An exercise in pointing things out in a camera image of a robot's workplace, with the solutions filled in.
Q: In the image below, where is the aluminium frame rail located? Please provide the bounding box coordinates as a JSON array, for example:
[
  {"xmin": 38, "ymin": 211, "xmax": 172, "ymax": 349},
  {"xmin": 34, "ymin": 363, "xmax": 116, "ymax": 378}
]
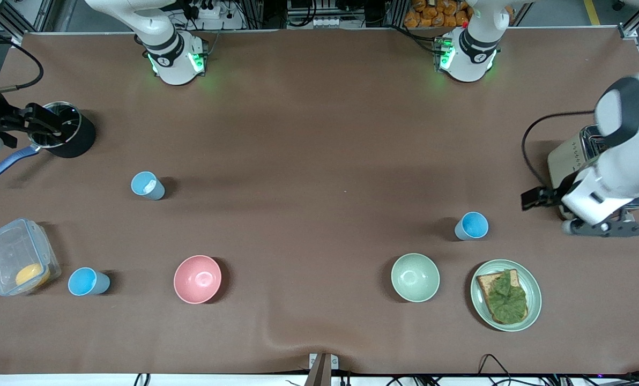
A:
[{"xmin": 0, "ymin": 0, "xmax": 53, "ymax": 41}]

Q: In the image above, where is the brown bread slice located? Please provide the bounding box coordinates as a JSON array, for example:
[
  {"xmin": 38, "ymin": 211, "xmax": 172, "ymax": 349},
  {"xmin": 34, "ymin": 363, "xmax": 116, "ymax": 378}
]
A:
[{"xmin": 476, "ymin": 269, "xmax": 529, "ymax": 325}]

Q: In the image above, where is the green lettuce leaf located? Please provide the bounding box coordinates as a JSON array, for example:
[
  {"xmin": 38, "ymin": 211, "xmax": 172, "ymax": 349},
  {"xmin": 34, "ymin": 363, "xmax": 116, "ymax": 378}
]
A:
[{"xmin": 486, "ymin": 270, "xmax": 529, "ymax": 324}]

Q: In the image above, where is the pale green plate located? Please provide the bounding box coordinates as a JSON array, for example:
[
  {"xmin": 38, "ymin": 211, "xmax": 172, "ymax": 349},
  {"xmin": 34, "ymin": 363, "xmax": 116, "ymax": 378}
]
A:
[{"xmin": 470, "ymin": 259, "xmax": 543, "ymax": 332}]

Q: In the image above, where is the thin black looped cable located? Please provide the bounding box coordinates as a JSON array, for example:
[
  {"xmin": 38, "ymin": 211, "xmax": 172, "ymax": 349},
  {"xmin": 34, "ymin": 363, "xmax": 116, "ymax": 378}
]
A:
[{"xmin": 477, "ymin": 353, "xmax": 514, "ymax": 379}]

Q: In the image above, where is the blue plastic cup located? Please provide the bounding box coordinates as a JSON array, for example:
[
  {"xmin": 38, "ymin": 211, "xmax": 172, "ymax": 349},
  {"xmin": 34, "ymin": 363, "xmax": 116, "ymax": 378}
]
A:
[
  {"xmin": 131, "ymin": 171, "xmax": 166, "ymax": 201},
  {"xmin": 68, "ymin": 267, "xmax": 110, "ymax": 296},
  {"xmin": 455, "ymin": 212, "xmax": 489, "ymax": 241}
]

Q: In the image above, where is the black pot blue handle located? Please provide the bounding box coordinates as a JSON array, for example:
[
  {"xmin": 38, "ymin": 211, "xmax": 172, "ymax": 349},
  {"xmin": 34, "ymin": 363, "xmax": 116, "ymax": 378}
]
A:
[{"xmin": 0, "ymin": 101, "xmax": 96, "ymax": 185}]

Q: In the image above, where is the white power strip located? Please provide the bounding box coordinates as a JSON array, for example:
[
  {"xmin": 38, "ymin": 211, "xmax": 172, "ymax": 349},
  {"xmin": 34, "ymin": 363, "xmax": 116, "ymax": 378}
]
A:
[{"xmin": 188, "ymin": 0, "xmax": 229, "ymax": 20}]

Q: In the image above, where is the orange snack packets pile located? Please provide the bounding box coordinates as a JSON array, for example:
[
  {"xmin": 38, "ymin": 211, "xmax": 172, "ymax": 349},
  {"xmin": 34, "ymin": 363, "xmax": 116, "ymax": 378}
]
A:
[{"xmin": 403, "ymin": 0, "xmax": 514, "ymax": 29}]

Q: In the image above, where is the brown table cover mat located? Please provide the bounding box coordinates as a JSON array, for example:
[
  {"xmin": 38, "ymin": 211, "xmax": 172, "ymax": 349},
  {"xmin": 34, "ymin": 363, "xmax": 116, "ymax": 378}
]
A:
[{"xmin": 0, "ymin": 29, "xmax": 639, "ymax": 375}]

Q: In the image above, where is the pink bowl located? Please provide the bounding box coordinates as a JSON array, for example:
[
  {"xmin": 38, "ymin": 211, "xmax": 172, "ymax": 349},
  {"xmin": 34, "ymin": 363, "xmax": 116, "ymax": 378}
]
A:
[{"xmin": 173, "ymin": 255, "xmax": 222, "ymax": 305}]

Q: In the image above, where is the metal table edge clamp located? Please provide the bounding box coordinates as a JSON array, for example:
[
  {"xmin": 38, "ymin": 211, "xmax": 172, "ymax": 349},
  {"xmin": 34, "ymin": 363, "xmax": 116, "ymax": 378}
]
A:
[{"xmin": 308, "ymin": 352, "xmax": 339, "ymax": 386}]

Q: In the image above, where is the silver toaster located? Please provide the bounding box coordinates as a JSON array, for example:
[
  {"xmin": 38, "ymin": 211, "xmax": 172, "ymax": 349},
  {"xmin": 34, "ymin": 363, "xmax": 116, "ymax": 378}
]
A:
[{"xmin": 547, "ymin": 124, "xmax": 639, "ymax": 224}]

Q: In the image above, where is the pale green bowl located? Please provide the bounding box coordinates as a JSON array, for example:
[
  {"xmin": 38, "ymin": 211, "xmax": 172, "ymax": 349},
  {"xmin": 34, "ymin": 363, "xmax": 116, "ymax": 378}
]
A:
[{"xmin": 390, "ymin": 253, "xmax": 441, "ymax": 303}]

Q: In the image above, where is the glass lid blue knob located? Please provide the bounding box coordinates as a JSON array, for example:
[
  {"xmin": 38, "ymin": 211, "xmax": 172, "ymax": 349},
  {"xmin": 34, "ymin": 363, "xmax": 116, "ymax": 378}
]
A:
[{"xmin": 28, "ymin": 101, "xmax": 82, "ymax": 149}]

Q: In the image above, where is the clear plastic food container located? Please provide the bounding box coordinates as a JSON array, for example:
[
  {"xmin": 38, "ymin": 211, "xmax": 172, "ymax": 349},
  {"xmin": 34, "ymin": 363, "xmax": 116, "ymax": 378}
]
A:
[{"xmin": 0, "ymin": 217, "xmax": 62, "ymax": 297}]

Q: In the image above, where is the yellow round food piece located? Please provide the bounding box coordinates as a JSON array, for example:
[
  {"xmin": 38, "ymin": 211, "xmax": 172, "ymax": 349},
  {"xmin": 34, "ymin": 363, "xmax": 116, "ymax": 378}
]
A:
[{"xmin": 15, "ymin": 263, "xmax": 51, "ymax": 288}]

